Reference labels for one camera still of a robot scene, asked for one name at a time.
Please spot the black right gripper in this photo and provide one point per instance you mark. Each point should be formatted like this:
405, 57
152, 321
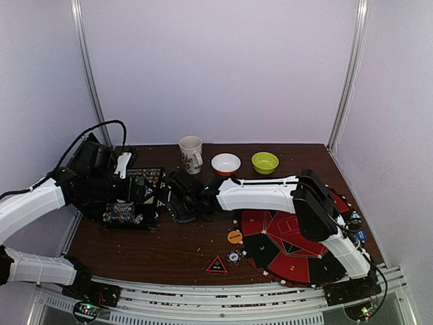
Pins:
179, 202

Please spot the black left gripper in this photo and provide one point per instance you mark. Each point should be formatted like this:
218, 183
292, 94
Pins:
125, 191

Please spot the orange big blind button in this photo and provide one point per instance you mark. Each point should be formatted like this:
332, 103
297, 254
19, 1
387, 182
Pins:
235, 237

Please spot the poker chip stack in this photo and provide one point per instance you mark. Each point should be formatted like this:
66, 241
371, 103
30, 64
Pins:
234, 257
355, 218

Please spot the blue small blind button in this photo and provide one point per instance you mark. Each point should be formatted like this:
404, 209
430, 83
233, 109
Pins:
361, 235

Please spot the blue grey cloth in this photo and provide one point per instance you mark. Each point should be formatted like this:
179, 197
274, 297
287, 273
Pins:
180, 213

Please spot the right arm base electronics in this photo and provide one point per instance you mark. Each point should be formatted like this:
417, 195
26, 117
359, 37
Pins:
359, 298

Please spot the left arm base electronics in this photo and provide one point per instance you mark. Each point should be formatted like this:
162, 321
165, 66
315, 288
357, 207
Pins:
92, 301

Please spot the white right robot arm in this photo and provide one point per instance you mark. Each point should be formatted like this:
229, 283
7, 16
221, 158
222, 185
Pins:
303, 195

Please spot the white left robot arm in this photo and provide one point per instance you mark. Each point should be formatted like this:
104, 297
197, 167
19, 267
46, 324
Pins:
35, 221

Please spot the upper poker chip row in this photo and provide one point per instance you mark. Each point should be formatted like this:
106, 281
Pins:
151, 174

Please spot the black poker chip case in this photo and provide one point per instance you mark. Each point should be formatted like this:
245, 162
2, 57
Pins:
95, 211

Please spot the front poker chip stacks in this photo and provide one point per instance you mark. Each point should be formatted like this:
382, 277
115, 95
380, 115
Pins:
122, 213

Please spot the white orange bowl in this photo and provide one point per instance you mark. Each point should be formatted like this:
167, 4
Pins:
226, 164

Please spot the ceramic coral pattern mug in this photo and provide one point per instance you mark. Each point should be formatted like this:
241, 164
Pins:
191, 151

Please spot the black red triangular all-in marker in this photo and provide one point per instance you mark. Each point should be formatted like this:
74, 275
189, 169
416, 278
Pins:
217, 266

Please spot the lime green bowl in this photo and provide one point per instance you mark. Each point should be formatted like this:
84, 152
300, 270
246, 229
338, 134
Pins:
265, 163

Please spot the red black poker mat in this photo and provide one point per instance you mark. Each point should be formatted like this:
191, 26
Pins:
273, 245

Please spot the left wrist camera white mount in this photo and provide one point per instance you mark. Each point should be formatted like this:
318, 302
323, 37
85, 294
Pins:
122, 163

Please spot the aluminium front table rail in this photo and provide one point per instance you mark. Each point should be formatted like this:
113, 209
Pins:
268, 303

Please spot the left aluminium frame post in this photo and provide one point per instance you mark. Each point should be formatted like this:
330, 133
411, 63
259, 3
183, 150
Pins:
77, 16

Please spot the aluminium frame post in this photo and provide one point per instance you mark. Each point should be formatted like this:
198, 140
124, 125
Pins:
356, 52
77, 16

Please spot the right aluminium frame post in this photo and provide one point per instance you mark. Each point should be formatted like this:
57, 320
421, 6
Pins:
356, 52

